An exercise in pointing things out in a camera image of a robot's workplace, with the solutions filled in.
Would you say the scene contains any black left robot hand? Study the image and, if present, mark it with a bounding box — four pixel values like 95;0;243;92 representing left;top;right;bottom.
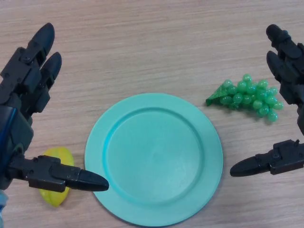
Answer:
0;22;110;193

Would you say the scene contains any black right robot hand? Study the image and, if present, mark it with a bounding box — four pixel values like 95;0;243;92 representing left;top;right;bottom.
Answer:
229;23;304;178

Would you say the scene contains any green grape bunch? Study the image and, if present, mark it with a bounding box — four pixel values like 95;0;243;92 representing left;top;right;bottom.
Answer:
205;73;285;125

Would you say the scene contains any green round plate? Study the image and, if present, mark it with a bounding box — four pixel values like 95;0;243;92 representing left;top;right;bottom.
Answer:
85;93;224;225

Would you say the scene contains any yellow starfruit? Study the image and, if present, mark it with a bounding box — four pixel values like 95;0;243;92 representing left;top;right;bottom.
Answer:
39;147;76;209

